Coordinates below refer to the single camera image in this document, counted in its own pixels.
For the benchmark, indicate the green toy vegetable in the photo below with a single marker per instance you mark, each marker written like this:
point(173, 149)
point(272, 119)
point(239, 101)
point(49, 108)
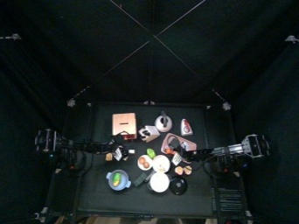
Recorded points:
point(150, 153)

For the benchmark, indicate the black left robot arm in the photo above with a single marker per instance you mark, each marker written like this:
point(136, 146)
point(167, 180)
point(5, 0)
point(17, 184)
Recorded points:
point(64, 144)

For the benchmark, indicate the tan toy bread piece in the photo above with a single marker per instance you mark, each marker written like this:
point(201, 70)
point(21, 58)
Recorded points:
point(179, 170)
point(188, 169)

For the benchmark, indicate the white cube toy toaster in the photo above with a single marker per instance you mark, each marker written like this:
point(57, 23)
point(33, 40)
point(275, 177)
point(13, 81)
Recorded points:
point(148, 133)

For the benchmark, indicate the dark bowl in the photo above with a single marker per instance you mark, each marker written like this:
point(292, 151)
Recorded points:
point(177, 185)

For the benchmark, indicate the metal frame clamp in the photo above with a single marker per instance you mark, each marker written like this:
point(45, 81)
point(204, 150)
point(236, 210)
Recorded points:
point(148, 102)
point(291, 38)
point(70, 102)
point(225, 106)
point(14, 37)

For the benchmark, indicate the small plate with orange sushi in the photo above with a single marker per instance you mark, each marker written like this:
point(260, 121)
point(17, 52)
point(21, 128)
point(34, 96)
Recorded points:
point(144, 162)

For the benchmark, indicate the blue toy pot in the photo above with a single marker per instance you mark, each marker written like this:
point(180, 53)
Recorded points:
point(118, 180)

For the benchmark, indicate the green yellow toy corn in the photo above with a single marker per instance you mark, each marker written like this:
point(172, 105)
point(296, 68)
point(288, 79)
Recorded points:
point(116, 179)

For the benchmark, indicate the small tan toy food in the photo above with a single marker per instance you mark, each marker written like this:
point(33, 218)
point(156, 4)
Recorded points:
point(108, 157)

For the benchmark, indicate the white round plate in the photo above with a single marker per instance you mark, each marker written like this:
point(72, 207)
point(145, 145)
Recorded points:
point(159, 182)
point(160, 163)

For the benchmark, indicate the white red toy iron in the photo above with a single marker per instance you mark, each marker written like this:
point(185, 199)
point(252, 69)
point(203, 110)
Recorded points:
point(185, 127)

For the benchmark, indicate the small orange toy food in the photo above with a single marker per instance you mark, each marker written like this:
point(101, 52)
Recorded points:
point(168, 150)

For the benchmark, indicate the small white sushi piece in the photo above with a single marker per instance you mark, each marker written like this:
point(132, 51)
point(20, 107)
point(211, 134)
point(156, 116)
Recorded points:
point(130, 151)

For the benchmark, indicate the pink toy tray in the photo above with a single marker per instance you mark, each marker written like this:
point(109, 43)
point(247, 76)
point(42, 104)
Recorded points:
point(187, 142)

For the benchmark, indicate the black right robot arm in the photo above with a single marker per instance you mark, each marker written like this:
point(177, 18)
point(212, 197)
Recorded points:
point(233, 148)

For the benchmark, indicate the black rectangular toy block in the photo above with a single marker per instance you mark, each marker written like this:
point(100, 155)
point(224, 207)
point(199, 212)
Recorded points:
point(140, 179)

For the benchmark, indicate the white printed label sticker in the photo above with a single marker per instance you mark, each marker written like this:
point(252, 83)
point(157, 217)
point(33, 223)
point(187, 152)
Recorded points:
point(229, 199)

